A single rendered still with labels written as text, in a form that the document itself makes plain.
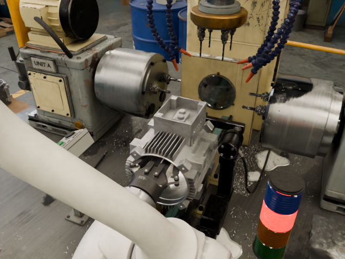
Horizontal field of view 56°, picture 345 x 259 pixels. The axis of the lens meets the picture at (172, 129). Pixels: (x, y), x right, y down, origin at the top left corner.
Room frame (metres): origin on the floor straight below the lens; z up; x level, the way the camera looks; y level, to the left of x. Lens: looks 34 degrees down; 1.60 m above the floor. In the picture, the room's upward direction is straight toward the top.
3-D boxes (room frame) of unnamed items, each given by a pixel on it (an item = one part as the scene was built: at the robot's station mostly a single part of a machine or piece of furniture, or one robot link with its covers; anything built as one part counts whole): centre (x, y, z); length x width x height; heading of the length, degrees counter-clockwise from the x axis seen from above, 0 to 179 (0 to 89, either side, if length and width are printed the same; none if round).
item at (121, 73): (1.16, 0.19, 1.04); 0.37 x 0.25 x 0.25; 67
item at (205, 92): (1.10, -0.17, 1.02); 0.15 x 0.02 x 0.15; 67
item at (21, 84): (1.22, 0.59, 1.07); 0.08 x 0.07 x 0.20; 157
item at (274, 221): (0.40, -0.19, 1.14); 0.06 x 0.06 x 0.04
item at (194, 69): (1.16, -0.19, 0.97); 0.30 x 0.11 x 0.34; 67
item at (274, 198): (0.40, -0.19, 1.19); 0.06 x 0.06 x 0.04
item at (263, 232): (0.40, -0.19, 1.10); 0.06 x 0.06 x 0.04
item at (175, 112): (0.72, -0.02, 1.14); 0.12 x 0.11 x 0.07; 157
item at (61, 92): (1.25, 0.42, 0.99); 0.35 x 0.31 x 0.37; 67
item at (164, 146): (0.68, 0.00, 1.04); 0.20 x 0.19 x 0.19; 157
